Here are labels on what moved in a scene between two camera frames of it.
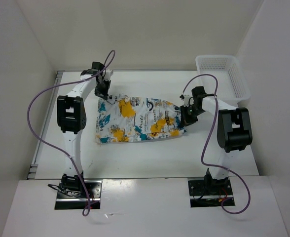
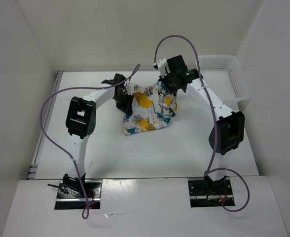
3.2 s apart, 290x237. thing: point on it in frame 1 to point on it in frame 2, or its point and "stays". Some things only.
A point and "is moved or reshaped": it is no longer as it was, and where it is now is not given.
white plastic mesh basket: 233,86 stays
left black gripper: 103,94 to 126,107
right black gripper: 186,120 to 170,90
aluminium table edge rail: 33,170 stays
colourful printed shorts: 127,118 is moved or reshaped
